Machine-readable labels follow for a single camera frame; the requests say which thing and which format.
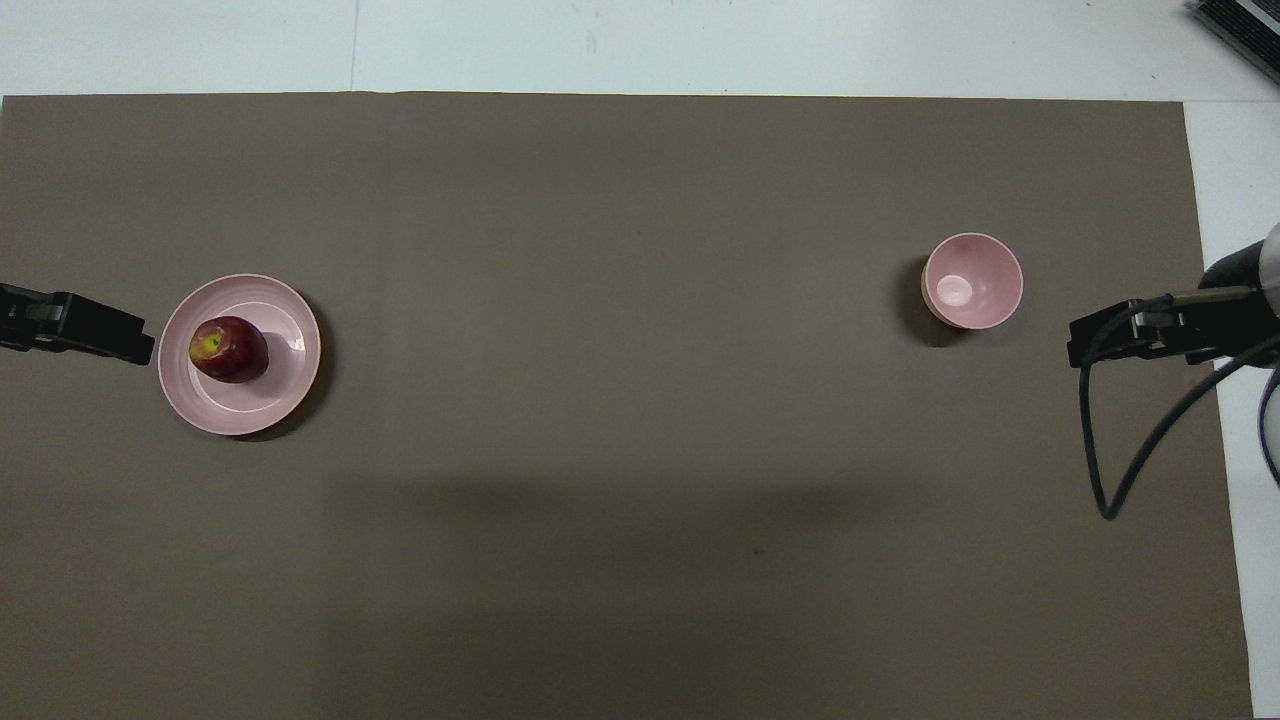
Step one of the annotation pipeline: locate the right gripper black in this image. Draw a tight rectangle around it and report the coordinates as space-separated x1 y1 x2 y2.
1067 240 1280 369

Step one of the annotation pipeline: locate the brown table mat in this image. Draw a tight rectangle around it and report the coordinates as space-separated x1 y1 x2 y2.
0 92 1254 720

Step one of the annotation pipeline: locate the dark ribbed device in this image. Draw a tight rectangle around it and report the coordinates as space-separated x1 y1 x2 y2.
1185 0 1280 59

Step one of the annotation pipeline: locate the red apple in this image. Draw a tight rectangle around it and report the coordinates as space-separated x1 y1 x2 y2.
189 316 270 384

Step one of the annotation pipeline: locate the pink plate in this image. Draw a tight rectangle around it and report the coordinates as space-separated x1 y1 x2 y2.
158 274 322 437

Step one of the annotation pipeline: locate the pink bowl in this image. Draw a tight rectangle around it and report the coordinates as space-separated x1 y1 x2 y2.
921 232 1025 331

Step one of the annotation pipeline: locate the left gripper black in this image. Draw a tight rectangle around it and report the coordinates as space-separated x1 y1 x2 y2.
0 283 156 366

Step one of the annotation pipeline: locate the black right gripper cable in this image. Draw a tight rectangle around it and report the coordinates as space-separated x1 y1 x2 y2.
1078 287 1280 521

